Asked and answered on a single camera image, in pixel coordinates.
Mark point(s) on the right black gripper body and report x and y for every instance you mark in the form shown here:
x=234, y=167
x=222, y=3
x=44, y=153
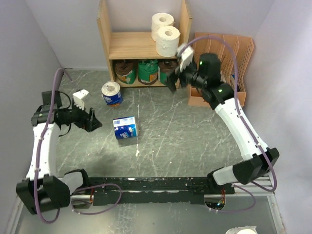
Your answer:
x=190, y=76

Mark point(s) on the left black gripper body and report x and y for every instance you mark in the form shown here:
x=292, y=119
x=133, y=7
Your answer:
x=75, y=115

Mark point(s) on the green brown roll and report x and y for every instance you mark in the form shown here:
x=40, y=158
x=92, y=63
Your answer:
x=165, y=67
x=125, y=71
x=147, y=71

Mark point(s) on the blue roll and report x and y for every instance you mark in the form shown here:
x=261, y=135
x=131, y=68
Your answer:
x=125, y=127
x=111, y=93

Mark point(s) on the white toilet roll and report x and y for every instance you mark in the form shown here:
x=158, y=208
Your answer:
x=160, y=20
x=167, y=41

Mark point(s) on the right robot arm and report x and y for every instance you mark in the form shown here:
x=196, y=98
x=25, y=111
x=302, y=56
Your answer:
x=258, y=158

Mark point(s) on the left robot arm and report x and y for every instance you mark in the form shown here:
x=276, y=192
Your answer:
x=42, y=190

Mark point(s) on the wooden two-tier shelf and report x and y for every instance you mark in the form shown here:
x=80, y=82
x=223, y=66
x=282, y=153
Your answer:
x=135, y=45

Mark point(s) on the white roll bottom edge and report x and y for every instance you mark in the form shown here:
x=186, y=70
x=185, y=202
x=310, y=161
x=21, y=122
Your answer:
x=242, y=230

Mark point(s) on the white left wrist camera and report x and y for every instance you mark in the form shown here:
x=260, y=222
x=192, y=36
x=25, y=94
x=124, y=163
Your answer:
x=79, y=97

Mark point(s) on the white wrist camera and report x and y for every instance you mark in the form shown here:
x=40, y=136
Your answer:
x=185, y=56
x=79, y=97

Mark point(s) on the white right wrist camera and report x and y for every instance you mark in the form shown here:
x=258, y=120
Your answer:
x=185, y=56

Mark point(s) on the black mounting base plate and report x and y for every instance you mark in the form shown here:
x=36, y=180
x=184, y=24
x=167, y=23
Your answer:
x=122, y=190

